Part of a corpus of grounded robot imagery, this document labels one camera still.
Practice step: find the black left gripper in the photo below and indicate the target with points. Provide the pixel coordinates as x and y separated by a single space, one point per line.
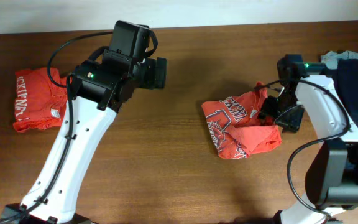
156 73

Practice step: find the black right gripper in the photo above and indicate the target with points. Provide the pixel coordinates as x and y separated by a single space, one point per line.
289 124

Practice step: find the orange printed t-shirt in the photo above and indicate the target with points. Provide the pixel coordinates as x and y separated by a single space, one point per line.
235 129

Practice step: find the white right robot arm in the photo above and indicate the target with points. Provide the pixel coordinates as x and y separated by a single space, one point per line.
331 182

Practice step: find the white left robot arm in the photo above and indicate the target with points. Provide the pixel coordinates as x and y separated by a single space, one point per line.
96 89

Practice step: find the light blue garment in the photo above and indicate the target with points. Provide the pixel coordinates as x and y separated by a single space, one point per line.
331 59

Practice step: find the folded red t-shirt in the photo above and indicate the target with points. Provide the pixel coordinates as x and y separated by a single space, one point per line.
39 104

